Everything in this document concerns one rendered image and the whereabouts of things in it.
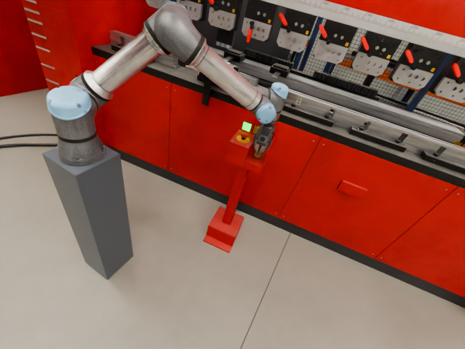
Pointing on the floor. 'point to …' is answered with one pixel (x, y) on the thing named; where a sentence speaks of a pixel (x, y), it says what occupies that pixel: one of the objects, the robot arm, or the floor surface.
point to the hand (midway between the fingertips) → (257, 152)
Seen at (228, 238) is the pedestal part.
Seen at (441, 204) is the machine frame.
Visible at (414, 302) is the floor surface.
